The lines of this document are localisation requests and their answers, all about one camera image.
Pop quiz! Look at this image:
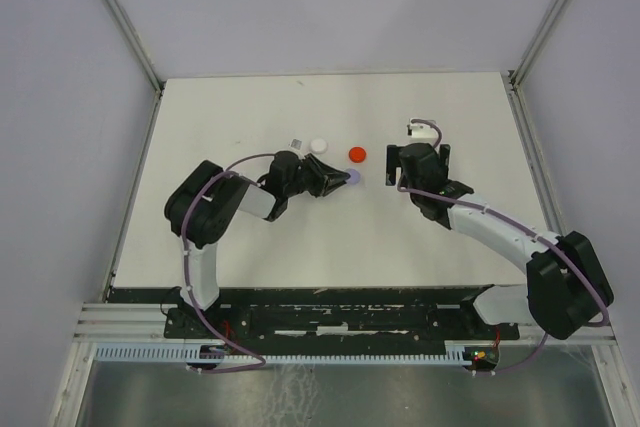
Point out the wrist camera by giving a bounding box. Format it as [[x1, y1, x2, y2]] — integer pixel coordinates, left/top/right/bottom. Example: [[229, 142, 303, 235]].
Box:
[[407, 118, 443, 147], [288, 138, 302, 152]]

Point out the left aluminium frame post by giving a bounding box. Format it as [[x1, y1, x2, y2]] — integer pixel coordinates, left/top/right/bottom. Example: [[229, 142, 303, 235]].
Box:
[[74, 0, 166, 93]]

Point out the aluminium frame post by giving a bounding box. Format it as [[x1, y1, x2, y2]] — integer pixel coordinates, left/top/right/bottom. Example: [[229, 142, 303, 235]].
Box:
[[74, 0, 166, 93], [507, 0, 601, 91]]

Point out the purple round charging case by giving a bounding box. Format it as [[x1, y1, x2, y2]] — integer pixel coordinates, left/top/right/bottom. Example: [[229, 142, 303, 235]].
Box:
[[346, 168, 361, 185]]

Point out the white slotted cable duct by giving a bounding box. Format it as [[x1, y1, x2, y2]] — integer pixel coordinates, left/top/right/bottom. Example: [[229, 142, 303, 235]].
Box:
[[93, 341, 474, 362]]

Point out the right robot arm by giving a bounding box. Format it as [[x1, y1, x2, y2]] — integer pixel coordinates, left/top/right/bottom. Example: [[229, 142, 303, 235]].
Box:
[[386, 143, 614, 340]]

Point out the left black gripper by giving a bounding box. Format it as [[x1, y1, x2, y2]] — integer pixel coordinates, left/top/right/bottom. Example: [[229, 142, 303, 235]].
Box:
[[284, 152, 349, 197]]

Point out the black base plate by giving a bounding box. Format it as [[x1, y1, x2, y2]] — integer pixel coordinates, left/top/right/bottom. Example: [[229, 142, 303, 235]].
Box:
[[163, 288, 521, 348]]

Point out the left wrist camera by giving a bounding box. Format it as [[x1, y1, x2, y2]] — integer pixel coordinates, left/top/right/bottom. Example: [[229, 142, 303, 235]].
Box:
[[288, 138, 302, 152]]

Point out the white round charging case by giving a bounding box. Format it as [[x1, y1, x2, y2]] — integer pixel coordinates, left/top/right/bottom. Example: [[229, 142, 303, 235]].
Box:
[[309, 138, 328, 155]]

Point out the orange round charging case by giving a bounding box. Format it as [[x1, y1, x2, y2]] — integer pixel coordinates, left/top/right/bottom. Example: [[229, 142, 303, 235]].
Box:
[[348, 146, 367, 164]]

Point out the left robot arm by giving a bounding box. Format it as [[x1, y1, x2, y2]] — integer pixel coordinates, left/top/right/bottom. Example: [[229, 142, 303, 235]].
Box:
[[164, 150, 359, 337]]

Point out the right aluminium frame post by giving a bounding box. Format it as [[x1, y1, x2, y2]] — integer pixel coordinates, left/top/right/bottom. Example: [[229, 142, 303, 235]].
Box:
[[507, 0, 601, 91]]

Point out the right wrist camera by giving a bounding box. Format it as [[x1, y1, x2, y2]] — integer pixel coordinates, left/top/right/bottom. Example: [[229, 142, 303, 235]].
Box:
[[407, 118, 443, 147]]

